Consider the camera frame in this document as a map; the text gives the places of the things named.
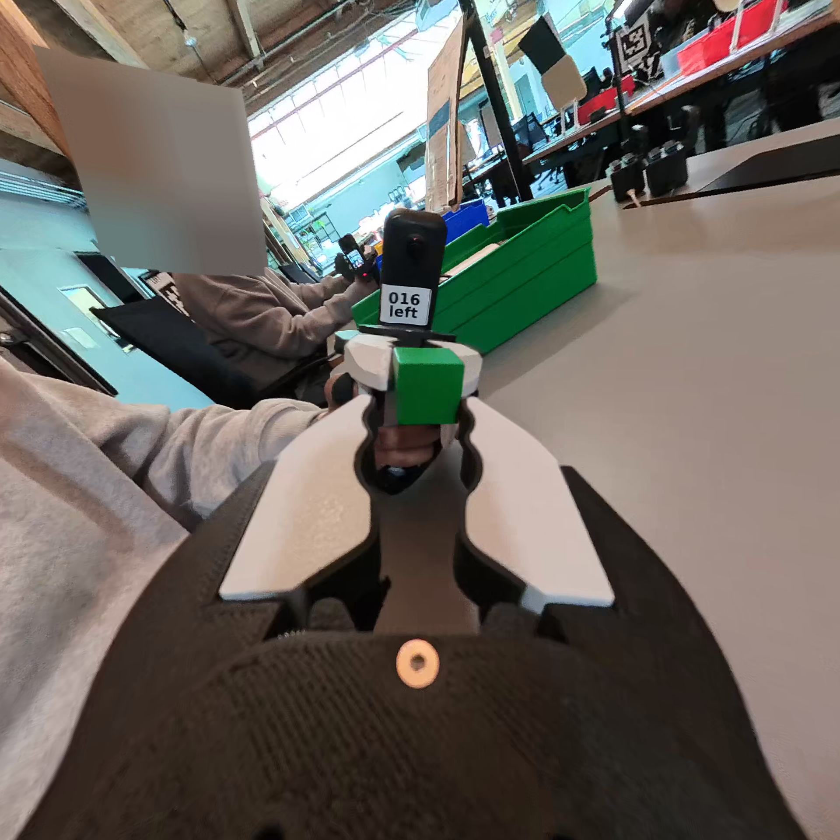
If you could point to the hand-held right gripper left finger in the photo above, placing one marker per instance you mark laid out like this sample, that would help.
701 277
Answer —
308 512

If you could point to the large red bin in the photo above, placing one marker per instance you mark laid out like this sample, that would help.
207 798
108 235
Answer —
722 43

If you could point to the cardboard sheet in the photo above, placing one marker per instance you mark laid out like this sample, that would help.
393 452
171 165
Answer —
446 111

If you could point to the person's left hand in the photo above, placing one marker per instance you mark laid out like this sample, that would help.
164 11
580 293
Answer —
403 446

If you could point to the small red bin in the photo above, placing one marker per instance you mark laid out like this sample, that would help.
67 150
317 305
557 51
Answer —
600 98

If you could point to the grey desk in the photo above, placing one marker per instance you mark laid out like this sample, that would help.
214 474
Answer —
689 394

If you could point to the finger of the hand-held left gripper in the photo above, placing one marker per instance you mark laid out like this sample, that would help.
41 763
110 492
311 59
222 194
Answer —
471 374
369 364

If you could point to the printed marker board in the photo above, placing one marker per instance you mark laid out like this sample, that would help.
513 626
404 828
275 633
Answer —
638 43

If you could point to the black and beige panel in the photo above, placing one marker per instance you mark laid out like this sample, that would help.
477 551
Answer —
554 59

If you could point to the wooden workbench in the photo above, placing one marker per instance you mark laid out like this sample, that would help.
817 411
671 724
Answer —
722 79

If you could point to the black mat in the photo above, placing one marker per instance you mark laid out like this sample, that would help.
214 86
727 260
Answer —
781 164

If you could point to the blue plastic bin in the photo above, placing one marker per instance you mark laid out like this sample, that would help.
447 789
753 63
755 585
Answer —
469 215

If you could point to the person's grey sweatshirt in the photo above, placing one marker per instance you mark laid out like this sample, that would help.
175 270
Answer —
65 558

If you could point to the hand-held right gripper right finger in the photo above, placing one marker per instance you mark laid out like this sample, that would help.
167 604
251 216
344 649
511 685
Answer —
531 525

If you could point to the green plastic bin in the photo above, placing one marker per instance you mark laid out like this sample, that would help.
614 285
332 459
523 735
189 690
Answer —
525 275

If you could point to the person's left forearm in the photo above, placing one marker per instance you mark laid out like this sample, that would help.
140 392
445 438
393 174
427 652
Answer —
249 433

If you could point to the black chair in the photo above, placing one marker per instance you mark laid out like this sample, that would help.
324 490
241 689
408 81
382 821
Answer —
170 348

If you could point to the black post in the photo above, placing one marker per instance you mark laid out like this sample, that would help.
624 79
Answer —
499 98

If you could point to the green cube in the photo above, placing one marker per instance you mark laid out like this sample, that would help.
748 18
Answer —
426 387

